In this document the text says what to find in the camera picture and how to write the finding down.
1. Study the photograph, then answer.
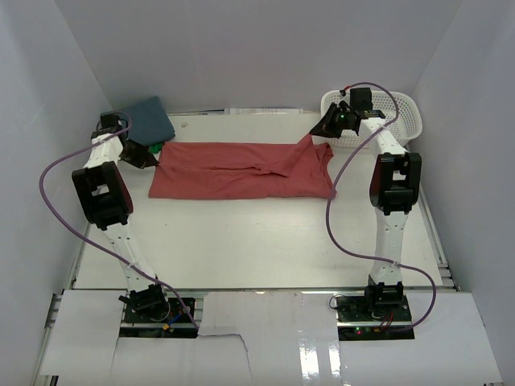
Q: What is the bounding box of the red t shirt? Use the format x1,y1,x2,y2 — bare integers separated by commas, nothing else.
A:
149,134,333,200

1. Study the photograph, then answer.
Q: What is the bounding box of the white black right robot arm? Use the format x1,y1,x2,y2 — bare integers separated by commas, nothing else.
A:
310,82,422,321

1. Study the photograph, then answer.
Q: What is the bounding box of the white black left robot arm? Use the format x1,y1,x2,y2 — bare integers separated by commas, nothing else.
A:
72,113,170,322

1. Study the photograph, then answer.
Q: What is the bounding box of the folded green t shirt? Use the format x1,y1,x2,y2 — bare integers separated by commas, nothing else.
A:
149,142,164,154

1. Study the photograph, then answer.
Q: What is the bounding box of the folded blue t shirt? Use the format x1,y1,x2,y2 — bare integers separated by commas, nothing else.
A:
102,96,175,146

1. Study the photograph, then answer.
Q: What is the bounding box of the white perforated plastic basket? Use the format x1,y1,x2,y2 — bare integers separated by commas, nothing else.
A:
320,90,422,148

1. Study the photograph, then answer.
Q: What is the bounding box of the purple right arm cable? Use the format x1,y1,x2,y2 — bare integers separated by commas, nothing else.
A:
324,81,438,333

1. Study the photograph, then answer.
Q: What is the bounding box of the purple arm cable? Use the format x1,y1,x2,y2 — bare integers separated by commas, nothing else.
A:
39,111,200,331
324,81,438,333

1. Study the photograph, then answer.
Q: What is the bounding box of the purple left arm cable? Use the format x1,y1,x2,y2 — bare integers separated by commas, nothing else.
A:
39,111,200,331

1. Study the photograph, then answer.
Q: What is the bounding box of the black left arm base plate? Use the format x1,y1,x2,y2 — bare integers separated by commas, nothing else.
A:
119,298,198,339

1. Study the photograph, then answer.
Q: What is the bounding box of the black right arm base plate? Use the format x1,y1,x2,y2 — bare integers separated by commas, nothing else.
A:
328,294,415,342

